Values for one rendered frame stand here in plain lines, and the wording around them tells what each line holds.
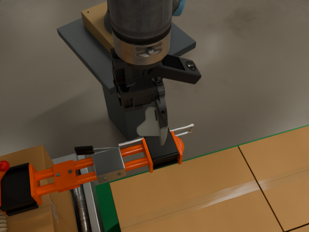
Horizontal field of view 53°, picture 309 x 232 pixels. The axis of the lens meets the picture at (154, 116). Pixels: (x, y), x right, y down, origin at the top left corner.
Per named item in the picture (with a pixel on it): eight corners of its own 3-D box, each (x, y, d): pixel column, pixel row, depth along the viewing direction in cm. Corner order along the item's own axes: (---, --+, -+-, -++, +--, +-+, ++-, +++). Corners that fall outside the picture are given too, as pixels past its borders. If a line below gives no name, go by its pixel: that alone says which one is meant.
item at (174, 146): (150, 173, 77) (150, 164, 73) (141, 148, 81) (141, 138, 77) (181, 164, 79) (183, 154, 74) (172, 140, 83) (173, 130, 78)
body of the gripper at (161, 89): (114, 86, 61) (106, 39, 52) (155, 77, 63) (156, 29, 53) (123, 116, 57) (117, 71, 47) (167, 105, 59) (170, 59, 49)
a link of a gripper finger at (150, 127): (139, 150, 62) (130, 107, 59) (167, 142, 63) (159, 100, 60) (142, 157, 59) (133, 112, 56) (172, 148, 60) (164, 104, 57)
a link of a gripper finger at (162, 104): (155, 123, 61) (146, 81, 58) (163, 120, 62) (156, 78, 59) (161, 130, 57) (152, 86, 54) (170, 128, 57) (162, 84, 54)
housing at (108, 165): (99, 185, 76) (96, 177, 72) (94, 161, 79) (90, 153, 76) (127, 176, 77) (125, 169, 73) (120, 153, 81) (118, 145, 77)
